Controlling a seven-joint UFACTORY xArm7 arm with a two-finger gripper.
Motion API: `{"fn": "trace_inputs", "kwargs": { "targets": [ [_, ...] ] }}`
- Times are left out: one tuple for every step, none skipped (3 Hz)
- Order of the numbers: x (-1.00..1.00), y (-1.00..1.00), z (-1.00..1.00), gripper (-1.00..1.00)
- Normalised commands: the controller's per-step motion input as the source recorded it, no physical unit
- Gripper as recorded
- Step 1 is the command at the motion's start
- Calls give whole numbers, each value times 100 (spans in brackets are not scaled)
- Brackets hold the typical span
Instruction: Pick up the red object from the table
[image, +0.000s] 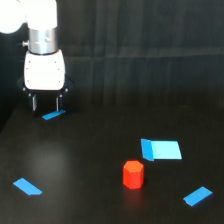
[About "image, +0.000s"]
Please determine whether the blue tape strip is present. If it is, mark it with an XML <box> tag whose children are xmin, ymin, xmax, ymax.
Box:
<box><xmin>13</xmin><ymin>178</ymin><xmax>42</xmax><ymax>196</ymax></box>
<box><xmin>42</xmin><ymin>110</ymin><xmax>66</xmax><ymax>120</ymax></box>
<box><xmin>183</xmin><ymin>186</ymin><xmax>213</xmax><ymax>206</ymax></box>

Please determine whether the blue tape strip bottom left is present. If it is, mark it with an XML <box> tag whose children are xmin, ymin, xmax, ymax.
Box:
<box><xmin>13</xmin><ymin>178</ymin><xmax>42</xmax><ymax>196</ymax></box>

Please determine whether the blue tape strip top left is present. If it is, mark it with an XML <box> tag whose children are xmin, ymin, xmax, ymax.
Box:
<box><xmin>42</xmin><ymin>110</ymin><xmax>66</xmax><ymax>120</ymax></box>

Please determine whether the red hexagonal block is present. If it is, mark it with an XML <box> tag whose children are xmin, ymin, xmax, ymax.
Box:
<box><xmin>123</xmin><ymin>160</ymin><xmax>144</xmax><ymax>189</ymax></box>

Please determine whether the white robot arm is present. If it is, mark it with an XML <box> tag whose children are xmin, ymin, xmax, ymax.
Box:
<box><xmin>0</xmin><ymin>0</ymin><xmax>74</xmax><ymax>111</ymax></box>

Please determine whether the large blue folded paper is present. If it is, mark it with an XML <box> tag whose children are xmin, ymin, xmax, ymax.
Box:
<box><xmin>141</xmin><ymin>139</ymin><xmax>182</xmax><ymax>161</ymax></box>

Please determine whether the blue tape strip bottom right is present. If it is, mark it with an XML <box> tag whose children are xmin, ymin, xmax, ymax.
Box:
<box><xmin>183</xmin><ymin>186</ymin><xmax>213</xmax><ymax>206</ymax></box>

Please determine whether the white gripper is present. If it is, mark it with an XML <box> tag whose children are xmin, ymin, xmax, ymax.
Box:
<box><xmin>17</xmin><ymin>50</ymin><xmax>74</xmax><ymax>111</ymax></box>

